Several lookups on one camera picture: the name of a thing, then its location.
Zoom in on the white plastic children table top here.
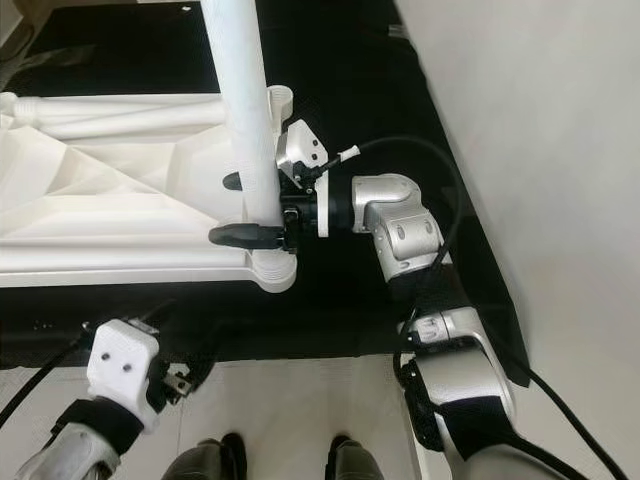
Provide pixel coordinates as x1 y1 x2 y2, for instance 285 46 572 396
0 85 298 294

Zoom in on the grey robot left leg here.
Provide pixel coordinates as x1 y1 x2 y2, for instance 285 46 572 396
165 432 246 480

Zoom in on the black tablecloth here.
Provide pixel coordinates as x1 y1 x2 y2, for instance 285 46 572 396
0 0 531 386

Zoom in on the long shiny tape strip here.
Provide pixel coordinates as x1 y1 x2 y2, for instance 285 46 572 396
5 45 76 76

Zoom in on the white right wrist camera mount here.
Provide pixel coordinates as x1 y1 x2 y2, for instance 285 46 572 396
275 118 333 239

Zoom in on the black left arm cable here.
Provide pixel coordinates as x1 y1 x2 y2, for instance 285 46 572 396
0 325 96 426

